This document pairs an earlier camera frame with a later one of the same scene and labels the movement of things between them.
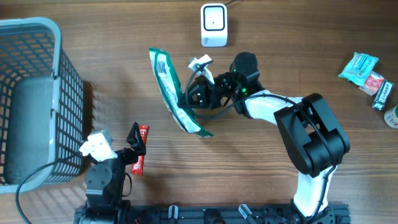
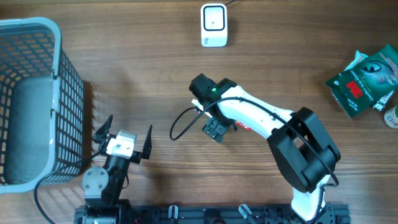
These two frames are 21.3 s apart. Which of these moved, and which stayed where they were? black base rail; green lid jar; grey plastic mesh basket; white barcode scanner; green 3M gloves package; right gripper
Moved: right gripper; green 3M gloves package
Stayed: green lid jar; white barcode scanner; grey plastic mesh basket; black base rail
